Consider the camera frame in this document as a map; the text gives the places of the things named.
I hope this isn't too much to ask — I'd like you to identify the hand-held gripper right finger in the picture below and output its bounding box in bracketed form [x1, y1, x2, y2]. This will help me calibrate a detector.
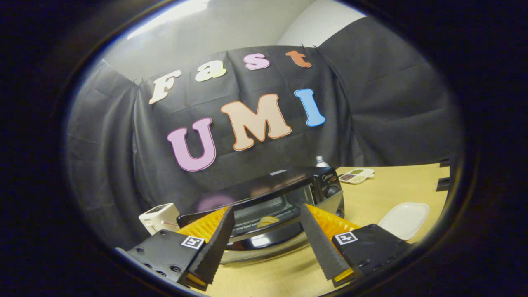
[300, 202, 413, 288]

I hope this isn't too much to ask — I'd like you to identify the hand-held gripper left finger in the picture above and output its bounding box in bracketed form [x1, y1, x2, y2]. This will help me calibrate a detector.
[115, 205, 236, 291]

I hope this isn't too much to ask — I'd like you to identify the black and silver toaster oven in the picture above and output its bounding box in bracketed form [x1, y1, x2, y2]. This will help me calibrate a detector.
[177, 166, 345, 264]

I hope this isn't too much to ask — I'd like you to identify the white countertop appliance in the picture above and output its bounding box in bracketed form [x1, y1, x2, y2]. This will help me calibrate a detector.
[139, 203, 181, 235]

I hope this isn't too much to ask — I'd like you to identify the white divided condiment tray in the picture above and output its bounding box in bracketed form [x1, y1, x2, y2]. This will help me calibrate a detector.
[338, 168, 375, 184]

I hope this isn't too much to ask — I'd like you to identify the white rectangular plate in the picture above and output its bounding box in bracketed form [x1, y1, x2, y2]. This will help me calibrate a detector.
[378, 202, 430, 241]

